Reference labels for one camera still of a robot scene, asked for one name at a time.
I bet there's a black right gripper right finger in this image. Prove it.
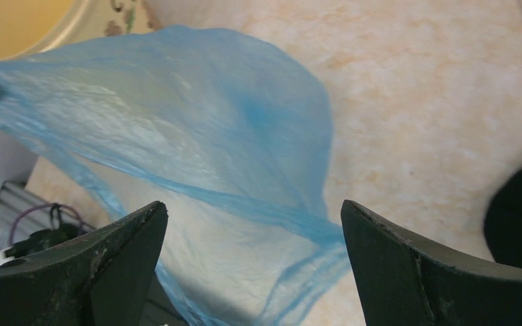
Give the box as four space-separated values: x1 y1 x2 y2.
341 200 522 325

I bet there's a blue plastic trash bag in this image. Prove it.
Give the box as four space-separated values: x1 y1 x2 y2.
0 26 349 325

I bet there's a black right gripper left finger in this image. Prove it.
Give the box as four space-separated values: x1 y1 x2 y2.
0 201 168 325

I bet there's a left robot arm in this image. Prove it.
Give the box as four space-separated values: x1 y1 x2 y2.
0 223 88 266

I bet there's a yellow plastic trash bin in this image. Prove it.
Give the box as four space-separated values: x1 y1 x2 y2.
0 0 162 60

